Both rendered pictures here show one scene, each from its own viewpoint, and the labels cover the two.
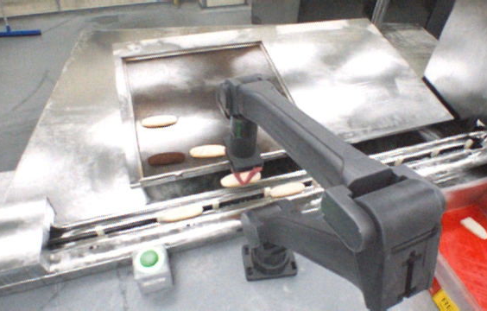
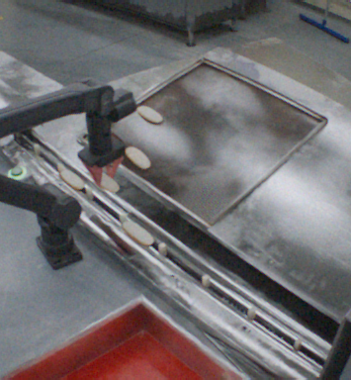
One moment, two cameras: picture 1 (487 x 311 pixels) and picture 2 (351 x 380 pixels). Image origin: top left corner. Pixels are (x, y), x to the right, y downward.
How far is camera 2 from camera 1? 1.18 m
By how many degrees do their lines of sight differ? 50
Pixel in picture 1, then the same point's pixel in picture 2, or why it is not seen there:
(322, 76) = (328, 189)
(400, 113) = (333, 284)
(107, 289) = not seen: hidden behind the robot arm
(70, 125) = (138, 88)
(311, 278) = (54, 280)
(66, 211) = (52, 132)
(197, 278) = (28, 215)
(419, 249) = not seen: outside the picture
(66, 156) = not seen: hidden behind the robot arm
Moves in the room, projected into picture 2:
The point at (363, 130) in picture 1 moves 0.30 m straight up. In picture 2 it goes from (271, 259) to (285, 147)
